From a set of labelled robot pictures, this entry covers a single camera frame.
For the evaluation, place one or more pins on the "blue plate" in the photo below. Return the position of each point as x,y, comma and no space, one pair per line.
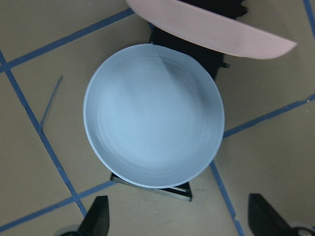
153,116

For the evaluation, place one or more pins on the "pink plate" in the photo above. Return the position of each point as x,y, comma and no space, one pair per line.
211,30

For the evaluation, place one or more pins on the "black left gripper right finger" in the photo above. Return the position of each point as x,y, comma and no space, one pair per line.
263,220

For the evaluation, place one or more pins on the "black dish rack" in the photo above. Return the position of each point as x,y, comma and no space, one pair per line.
211,60

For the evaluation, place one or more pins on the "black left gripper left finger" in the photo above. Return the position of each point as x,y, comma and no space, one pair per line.
97,220

